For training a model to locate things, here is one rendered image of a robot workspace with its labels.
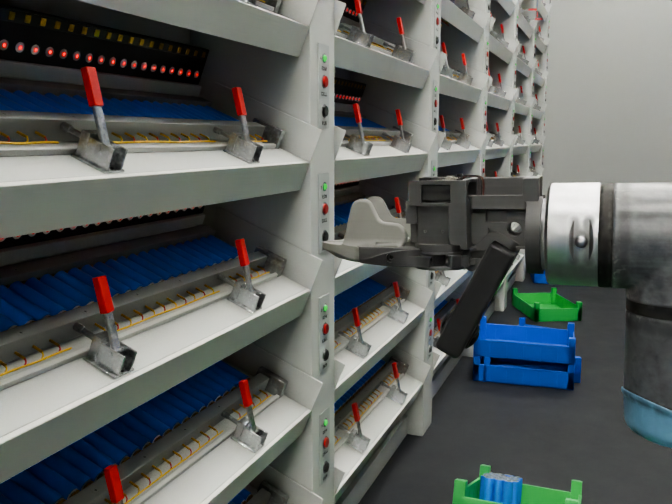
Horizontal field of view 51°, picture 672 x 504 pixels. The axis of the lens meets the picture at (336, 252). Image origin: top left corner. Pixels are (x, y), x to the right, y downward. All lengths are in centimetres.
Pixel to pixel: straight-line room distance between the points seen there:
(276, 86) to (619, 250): 61
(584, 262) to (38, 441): 47
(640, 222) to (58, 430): 50
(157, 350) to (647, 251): 48
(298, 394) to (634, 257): 64
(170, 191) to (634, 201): 44
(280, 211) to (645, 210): 60
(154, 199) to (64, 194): 13
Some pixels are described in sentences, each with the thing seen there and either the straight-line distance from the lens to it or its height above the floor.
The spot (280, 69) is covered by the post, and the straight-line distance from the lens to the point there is 105.
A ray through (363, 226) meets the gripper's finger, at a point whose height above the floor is 67.
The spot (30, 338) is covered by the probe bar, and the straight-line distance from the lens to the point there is 68.
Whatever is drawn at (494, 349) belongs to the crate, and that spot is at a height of 11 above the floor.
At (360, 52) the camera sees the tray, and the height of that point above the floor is 90.
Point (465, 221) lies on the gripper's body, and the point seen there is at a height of 68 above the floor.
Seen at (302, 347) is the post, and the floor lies 43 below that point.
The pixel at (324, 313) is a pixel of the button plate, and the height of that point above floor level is 48.
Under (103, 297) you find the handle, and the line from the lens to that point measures 69.
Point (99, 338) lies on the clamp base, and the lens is 70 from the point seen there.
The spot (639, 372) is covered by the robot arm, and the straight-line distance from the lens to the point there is 64.
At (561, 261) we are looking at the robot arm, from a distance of 61.
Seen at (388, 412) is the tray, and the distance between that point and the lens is 159.
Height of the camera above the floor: 75
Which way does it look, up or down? 9 degrees down
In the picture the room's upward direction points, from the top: straight up
